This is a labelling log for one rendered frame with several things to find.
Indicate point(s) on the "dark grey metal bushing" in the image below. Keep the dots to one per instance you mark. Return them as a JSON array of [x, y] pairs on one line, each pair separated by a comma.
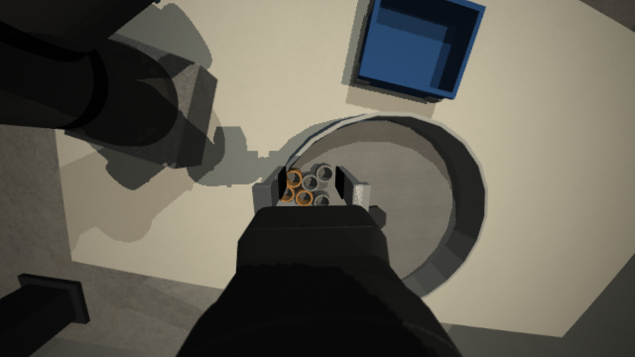
[[330, 176], [310, 187], [319, 194]]

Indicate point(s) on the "blue open crate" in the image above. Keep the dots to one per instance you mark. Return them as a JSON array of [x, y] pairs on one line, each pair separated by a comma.
[[424, 41]]

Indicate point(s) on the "bronze bushing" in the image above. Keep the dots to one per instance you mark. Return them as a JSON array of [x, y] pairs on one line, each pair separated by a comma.
[[297, 183], [287, 198], [305, 202]]

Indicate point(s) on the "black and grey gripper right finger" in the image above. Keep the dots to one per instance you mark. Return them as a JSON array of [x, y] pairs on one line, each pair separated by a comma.
[[351, 189]]

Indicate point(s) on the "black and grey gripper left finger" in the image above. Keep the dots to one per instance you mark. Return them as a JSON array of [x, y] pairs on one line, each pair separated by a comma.
[[269, 192]]

